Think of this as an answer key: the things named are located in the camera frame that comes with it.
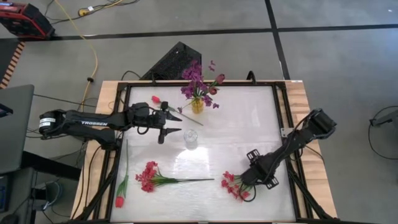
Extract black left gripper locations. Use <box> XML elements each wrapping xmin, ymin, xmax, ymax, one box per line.
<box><xmin>126</xmin><ymin>101</ymin><xmax>183</xmax><ymax>145</ymax></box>

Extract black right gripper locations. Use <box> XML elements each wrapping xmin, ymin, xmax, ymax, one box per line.
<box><xmin>241</xmin><ymin>149</ymin><xmax>280</xmax><ymax>190</ymax></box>

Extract red tulip green stem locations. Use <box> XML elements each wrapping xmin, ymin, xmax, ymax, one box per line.
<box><xmin>151</xmin><ymin>95</ymin><xmax>205</xmax><ymax>127</ymax></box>
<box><xmin>114</xmin><ymin>139</ymin><xmax>130</xmax><ymax>208</ymax></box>

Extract yellow glass vase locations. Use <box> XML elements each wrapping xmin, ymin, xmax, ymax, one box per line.
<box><xmin>191</xmin><ymin>98</ymin><xmax>205</xmax><ymax>115</ymax></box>

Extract red flower bunch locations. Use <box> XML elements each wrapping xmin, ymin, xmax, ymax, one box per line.
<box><xmin>220</xmin><ymin>170</ymin><xmax>253</xmax><ymax>203</ymax></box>
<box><xmin>134</xmin><ymin>160</ymin><xmax>215</xmax><ymax>194</ymax></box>

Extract purple flower bunch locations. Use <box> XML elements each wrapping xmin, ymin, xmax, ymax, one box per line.
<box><xmin>181</xmin><ymin>59</ymin><xmax>216</xmax><ymax>100</ymax></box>
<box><xmin>180</xmin><ymin>81</ymin><xmax>220</xmax><ymax>110</ymax></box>

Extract pink tulip green stem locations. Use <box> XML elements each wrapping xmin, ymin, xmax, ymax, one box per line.
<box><xmin>198</xmin><ymin>86</ymin><xmax>218</xmax><ymax>102</ymax></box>

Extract green flower stem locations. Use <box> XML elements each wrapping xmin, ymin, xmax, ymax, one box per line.
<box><xmin>198</xmin><ymin>73</ymin><xmax>226</xmax><ymax>102</ymax></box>

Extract clear glass vase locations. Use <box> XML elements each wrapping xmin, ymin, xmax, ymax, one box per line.
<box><xmin>183</xmin><ymin>129</ymin><xmax>199</xmax><ymax>151</ymax></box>

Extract black mesh computer case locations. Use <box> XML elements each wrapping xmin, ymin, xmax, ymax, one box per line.
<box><xmin>139</xmin><ymin>41</ymin><xmax>203</xmax><ymax>82</ymax></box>

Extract black desk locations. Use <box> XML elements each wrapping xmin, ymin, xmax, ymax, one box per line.
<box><xmin>0</xmin><ymin>149</ymin><xmax>82</xmax><ymax>224</ymax></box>

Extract grey stand base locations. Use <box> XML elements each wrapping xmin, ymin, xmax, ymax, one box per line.
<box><xmin>369</xmin><ymin>109</ymin><xmax>398</xmax><ymax>127</ymax></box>

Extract grey computer monitor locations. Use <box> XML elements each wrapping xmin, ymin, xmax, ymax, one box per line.
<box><xmin>0</xmin><ymin>83</ymin><xmax>35</xmax><ymax>175</ymax></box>

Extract red black tool case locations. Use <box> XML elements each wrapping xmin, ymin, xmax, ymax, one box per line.
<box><xmin>0</xmin><ymin>1</ymin><xmax>56</xmax><ymax>40</ymax></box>

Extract black metal table frame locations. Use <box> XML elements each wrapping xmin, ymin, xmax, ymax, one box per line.
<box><xmin>70</xmin><ymin>80</ymin><xmax>330</xmax><ymax>224</ymax></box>

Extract yellow power cord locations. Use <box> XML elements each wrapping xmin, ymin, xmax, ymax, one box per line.
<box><xmin>54</xmin><ymin>0</ymin><xmax>99</xmax><ymax>111</ymax></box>

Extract black cable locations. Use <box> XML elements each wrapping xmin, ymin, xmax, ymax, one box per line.
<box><xmin>368</xmin><ymin>105</ymin><xmax>398</xmax><ymax>161</ymax></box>
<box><xmin>33</xmin><ymin>93</ymin><xmax>97</xmax><ymax>108</ymax></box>

